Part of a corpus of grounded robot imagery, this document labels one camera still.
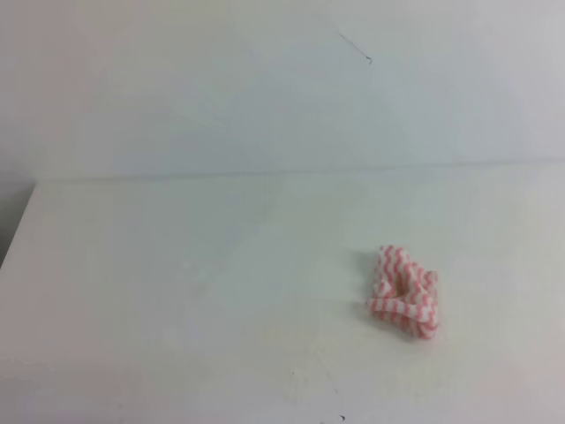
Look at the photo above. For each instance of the pink white striped rag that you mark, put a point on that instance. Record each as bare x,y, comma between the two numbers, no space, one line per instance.
404,293

